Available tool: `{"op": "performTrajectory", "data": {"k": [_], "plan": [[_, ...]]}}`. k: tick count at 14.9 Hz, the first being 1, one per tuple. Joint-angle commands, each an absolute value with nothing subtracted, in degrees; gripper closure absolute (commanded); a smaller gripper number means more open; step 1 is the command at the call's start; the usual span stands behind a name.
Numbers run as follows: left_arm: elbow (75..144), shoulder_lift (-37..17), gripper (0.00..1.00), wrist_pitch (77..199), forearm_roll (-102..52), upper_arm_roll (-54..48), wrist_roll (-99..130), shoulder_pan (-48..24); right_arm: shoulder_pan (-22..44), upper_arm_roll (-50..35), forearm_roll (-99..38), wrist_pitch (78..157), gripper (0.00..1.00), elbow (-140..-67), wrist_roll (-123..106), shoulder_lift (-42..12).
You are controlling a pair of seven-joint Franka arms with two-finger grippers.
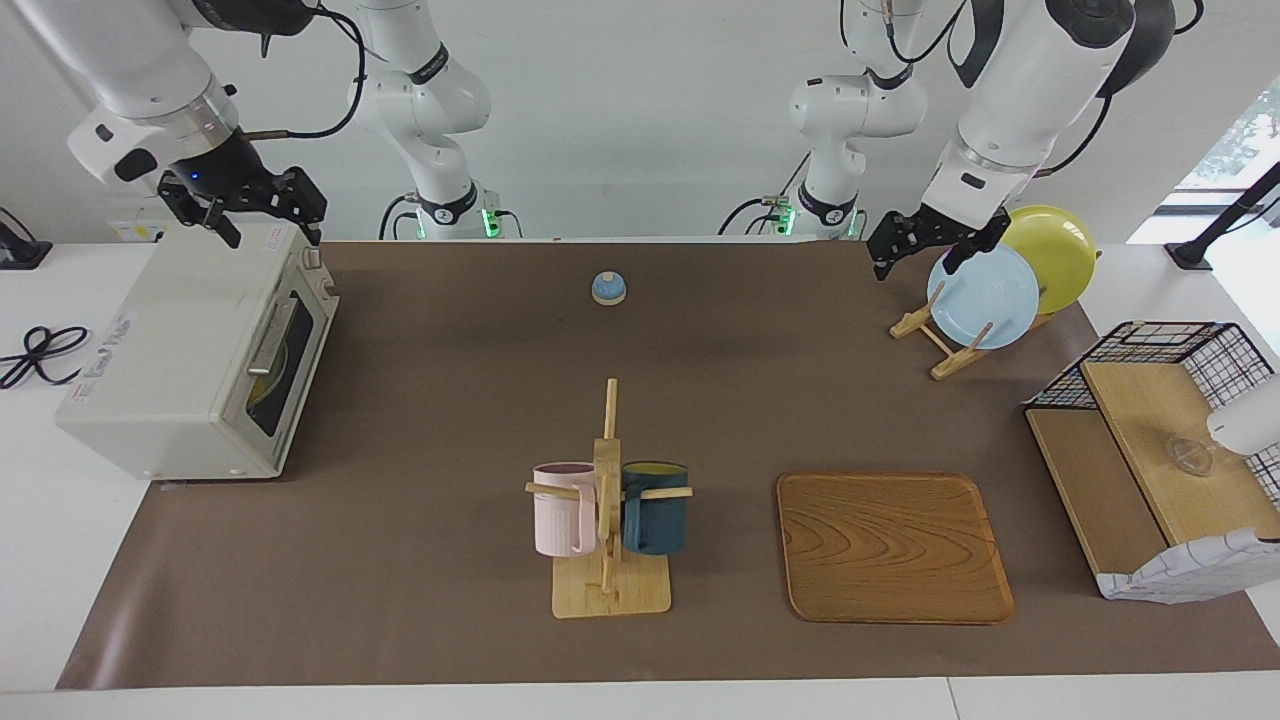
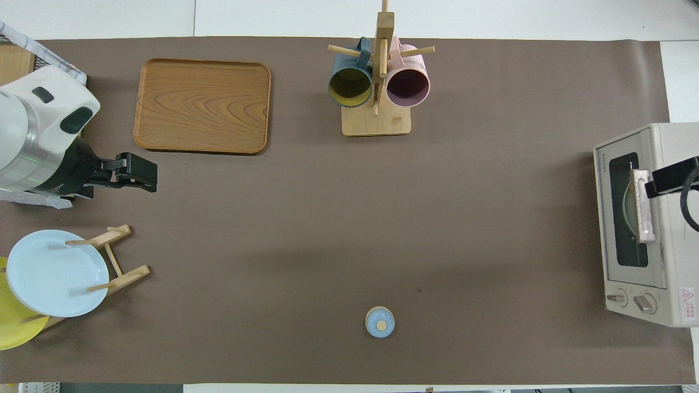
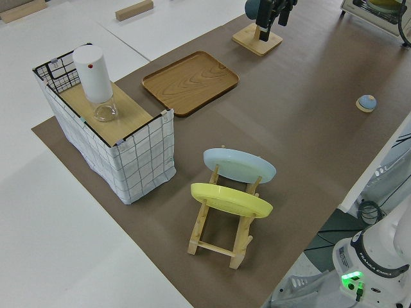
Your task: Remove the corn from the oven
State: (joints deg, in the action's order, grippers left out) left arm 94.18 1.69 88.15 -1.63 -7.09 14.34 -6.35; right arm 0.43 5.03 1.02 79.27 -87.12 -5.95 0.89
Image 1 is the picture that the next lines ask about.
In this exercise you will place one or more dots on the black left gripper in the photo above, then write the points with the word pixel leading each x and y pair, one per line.
pixel 950 228

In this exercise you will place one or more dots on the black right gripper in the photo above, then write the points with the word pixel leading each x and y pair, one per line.
pixel 225 170

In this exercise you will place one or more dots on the white toaster oven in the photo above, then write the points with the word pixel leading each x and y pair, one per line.
pixel 170 340

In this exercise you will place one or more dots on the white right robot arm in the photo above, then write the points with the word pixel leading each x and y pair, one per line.
pixel 120 60

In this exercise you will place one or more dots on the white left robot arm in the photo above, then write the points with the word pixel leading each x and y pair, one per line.
pixel 1040 70

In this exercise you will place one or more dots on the light blue plate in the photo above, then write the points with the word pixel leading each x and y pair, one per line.
pixel 990 300

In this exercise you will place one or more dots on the wooden plate rack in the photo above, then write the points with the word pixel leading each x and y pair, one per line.
pixel 950 360

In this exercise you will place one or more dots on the yellow plate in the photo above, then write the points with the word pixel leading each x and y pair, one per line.
pixel 1060 250

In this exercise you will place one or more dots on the black table clamp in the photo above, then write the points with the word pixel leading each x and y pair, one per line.
pixel 18 250

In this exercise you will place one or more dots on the wide light wooden shelf board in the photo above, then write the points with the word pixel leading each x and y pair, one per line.
pixel 1140 420

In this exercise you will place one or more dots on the narrow light wooden shelf board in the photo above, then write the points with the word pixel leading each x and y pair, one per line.
pixel 1090 480

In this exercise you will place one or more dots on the brown table mat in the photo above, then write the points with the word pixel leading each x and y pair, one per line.
pixel 450 420

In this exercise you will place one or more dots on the black angled stand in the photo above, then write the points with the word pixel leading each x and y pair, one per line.
pixel 1225 215

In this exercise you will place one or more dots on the wooden serving tray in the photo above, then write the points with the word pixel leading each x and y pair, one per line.
pixel 890 550

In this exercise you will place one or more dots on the window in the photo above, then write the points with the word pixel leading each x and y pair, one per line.
pixel 1245 130

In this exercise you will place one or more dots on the clear glass cup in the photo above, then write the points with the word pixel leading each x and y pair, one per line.
pixel 1190 457

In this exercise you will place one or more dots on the small blue lidded jar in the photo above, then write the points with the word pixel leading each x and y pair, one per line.
pixel 608 290

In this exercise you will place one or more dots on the white rounded device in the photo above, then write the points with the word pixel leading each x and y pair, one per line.
pixel 1250 420

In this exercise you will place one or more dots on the dark blue mug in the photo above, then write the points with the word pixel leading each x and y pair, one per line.
pixel 655 520

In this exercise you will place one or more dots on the white checkered cloth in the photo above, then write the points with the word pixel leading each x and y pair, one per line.
pixel 1200 575

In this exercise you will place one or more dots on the pink mug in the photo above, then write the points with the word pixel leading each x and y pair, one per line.
pixel 560 515

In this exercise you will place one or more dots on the wooden mug tree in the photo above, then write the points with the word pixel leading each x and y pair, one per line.
pixel 608 590

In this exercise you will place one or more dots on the white wall socket box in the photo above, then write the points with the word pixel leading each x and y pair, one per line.
pixel 135 232

